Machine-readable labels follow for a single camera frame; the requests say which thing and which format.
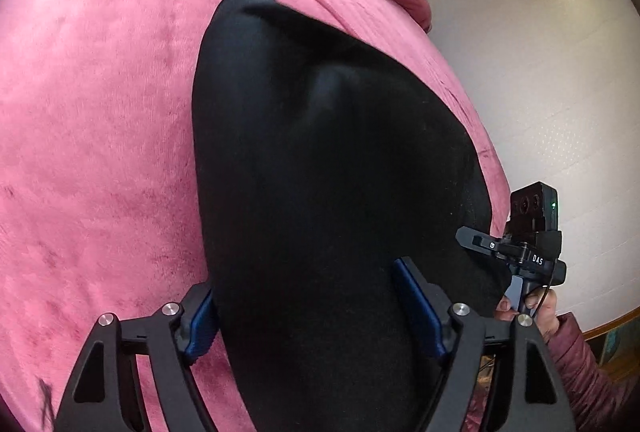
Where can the person's right forearm maroon sleeve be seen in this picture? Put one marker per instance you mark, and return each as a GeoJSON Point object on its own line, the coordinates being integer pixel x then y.
{"type": "Point", "coordinates": [595, 377]}

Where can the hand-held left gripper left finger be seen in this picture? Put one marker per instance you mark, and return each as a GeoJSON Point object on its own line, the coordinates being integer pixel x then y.
{"type": "Point", "coordinates": [202, 322]}

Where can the black pants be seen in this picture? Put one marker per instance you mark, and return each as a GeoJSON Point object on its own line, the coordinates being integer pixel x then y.
{"type": "Point", "coordinates": [325, 212]}

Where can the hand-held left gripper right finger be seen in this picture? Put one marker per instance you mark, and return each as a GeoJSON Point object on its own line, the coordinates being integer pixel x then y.
{"type": "Point", "coordinates": [420, 312]}

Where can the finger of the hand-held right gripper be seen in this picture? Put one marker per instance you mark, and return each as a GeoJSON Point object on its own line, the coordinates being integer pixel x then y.
{"type": "Point", "coordinates": [482, 243]}

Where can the pink plush bed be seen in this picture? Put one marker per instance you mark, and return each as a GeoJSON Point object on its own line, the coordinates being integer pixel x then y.
{"type": "Point", "coordinates": [100, 136]}

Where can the person's right hand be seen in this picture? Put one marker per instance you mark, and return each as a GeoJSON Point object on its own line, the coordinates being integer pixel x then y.
{"type": "Point", "coordinates": [547, 317]}

